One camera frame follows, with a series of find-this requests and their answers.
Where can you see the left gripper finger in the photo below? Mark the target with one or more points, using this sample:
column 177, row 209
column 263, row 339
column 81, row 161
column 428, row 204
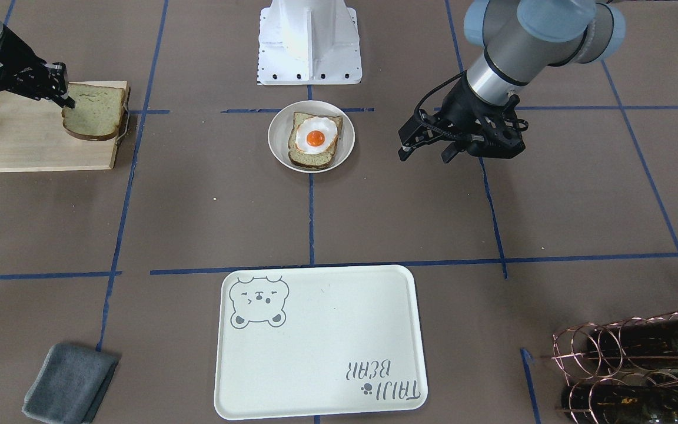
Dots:
column 404, row 152
column 449, row 153

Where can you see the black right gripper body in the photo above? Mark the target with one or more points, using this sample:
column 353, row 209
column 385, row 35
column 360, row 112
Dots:
column 5, row 59

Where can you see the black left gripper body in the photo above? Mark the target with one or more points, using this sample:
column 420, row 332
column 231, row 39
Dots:
column 462, row 106

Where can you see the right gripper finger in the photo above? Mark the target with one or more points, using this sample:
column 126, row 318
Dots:
column 68, row 102

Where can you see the white round plate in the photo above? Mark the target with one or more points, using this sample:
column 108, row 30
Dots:
column 282, row 125

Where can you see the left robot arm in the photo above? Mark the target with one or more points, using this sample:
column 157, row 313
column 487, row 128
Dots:
column 519, row 39

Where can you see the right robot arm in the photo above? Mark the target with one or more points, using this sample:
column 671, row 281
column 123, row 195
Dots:
column 24, row 73

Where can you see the white bear serving tray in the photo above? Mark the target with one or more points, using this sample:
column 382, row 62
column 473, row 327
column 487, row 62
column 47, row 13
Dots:
column 319, row 341

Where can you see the wooden cutting board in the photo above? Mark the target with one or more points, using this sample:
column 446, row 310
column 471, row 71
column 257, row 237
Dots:
column 33, row 138

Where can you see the fried egg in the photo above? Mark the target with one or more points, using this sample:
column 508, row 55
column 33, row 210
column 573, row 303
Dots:
column 315, row 135

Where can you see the folded grey cloth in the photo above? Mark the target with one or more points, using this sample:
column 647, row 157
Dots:
column 71, row 385

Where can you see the dark green wine bottle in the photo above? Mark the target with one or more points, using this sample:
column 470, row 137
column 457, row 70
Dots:
column 647, row 346

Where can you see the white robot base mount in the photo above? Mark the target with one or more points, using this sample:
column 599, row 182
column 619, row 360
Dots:
column 308, row 42

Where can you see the copper wire bottle rack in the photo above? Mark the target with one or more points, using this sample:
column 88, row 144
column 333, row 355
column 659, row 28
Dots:
column 570, row 356

